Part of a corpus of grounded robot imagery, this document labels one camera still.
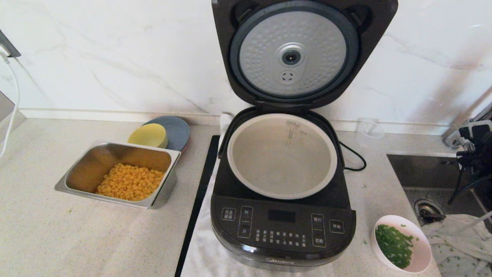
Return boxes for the white bowl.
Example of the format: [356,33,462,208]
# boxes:
[370,214,432,273]

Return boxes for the blue plate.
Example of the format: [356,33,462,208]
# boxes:
[143,116,191,152]

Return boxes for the clear measuring cup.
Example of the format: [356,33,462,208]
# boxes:
[356,118,386,149]

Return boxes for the chopped green scallions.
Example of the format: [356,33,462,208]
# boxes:
[375,224,415,269]

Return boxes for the black power cord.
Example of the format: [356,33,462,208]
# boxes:
[340,142,367,172]

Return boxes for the stainless steel tray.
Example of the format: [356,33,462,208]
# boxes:
[54,142,181,209]

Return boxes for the black rice cooker lid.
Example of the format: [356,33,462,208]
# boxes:
[211,0,399,110]

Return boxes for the metal sink drain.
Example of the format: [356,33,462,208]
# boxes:
[413,199,445,224]

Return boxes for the chrome faucet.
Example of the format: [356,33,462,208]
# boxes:
[441,102,492,151]

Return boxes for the yellow bowl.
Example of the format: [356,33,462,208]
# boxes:
[127,123,168,149]

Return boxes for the yellow corn kernels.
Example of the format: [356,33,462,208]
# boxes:
[96,163,166,202]

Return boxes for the white cable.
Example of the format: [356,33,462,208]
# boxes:
[0,46,20,159]

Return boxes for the dark wall socket plate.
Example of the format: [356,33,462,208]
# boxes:
[0,29,22,58]

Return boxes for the black strip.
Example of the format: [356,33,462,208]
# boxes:
[175,135,221,277]

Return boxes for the grey inner pot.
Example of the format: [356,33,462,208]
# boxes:
[227,113,338,200]

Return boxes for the white cloth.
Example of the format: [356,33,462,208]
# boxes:
[420,214,492,277]

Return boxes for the black rice cooker body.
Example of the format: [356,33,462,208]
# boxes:
[210,108,357,272]

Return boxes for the white towel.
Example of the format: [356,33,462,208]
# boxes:
[181,113,336,277]

